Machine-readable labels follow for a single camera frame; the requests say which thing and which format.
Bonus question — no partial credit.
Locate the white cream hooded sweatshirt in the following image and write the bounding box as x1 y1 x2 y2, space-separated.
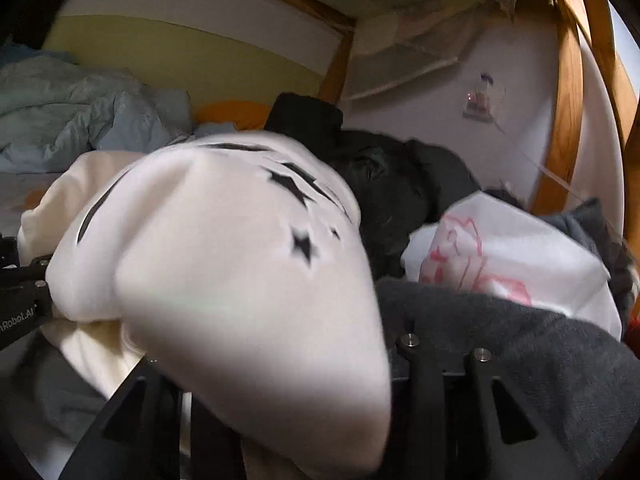
17 132 390 478

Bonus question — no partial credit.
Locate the grey printed bed sheet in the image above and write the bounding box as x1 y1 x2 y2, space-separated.
0 174 60 236

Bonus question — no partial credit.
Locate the dark grey garment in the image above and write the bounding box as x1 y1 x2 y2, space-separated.
0 196 640 480

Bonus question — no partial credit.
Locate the white shirt pink print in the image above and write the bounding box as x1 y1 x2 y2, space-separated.
401 192 623 339

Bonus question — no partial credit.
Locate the light blue blanket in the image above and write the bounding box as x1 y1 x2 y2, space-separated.
1 44 234 174

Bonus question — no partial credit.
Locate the black garment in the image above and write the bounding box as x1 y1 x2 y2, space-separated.
265 92 480 280

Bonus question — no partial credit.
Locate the orange cloth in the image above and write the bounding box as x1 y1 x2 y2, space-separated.
194 100 271 131

